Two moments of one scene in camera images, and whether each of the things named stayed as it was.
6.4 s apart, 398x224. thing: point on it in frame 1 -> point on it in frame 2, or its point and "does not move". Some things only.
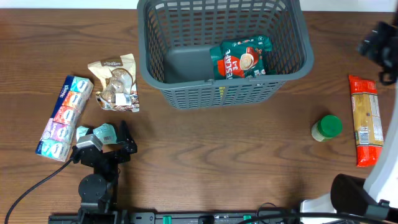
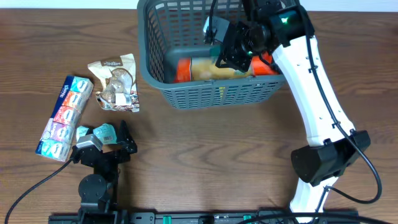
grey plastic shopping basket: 209,54 does not move
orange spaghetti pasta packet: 368,127 -> 203,68
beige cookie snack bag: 119,90 does not move
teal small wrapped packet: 106,132 does not move
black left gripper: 109,155 does not move
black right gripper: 376,45 -> 236,55
